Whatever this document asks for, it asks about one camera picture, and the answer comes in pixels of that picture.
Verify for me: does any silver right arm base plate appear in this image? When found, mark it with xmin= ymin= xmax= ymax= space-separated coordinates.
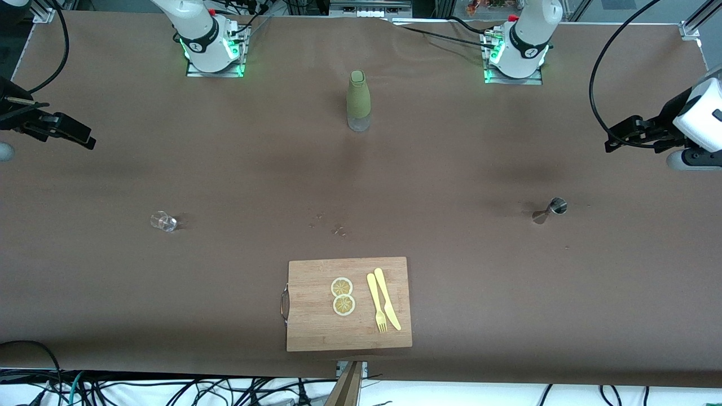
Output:
xmin=186 ymin=25 xmax=247 ymax=78

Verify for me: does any wooden cutting board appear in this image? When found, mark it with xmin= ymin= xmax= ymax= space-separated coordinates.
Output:
xmin=280 ymin=257 xmax=413 ymax=352

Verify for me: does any yellow plastic knife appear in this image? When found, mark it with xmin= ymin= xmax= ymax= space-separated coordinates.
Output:
xmin=374 ymin=268 xmax=402 ymax=332

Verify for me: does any green sleeved glass bottle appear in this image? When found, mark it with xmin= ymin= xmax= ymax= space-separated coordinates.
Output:
xmin=346 ymin=69 xmax=372 ymax=133

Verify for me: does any small clear glass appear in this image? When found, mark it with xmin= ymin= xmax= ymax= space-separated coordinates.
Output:
xmin=149 ymin=211 xmax=178 ymax=233

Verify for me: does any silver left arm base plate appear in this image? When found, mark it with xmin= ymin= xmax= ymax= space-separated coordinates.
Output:
xmin=484 ymin=31 xmax=543 ymax=85

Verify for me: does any yellow plastic fork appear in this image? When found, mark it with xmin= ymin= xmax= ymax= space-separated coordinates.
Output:
xmin=367 ymin=273 xmax=389 ymax=334

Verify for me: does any teal floor cable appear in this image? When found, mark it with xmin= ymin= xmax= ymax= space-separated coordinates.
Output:
xmin=67 ymin=371 xmax=85 ymax=406

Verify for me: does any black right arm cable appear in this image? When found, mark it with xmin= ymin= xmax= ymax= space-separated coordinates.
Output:
xmin=28 ymin=0 xmax=70 ymax=94

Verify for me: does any wooden camera post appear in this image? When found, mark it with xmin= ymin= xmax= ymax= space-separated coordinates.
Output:
xmin=324 ymin=361 xmax=364 ymax=406

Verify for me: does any black floor cable loop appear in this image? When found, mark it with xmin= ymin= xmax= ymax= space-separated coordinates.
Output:
xmin=0 ymin=340 xmax=64 ymax=406

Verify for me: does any steel double jigger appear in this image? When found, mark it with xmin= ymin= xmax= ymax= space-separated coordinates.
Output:
xmin=532 ymin=197 xmax=568 ymax=225

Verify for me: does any grey power strip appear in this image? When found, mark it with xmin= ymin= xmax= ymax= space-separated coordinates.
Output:
xmin=330 ymin=0 xmax=412 ymax=19

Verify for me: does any black table cable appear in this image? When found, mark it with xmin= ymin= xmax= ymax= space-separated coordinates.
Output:
xmin=389 ymin=16 xmax=497 ymax=51

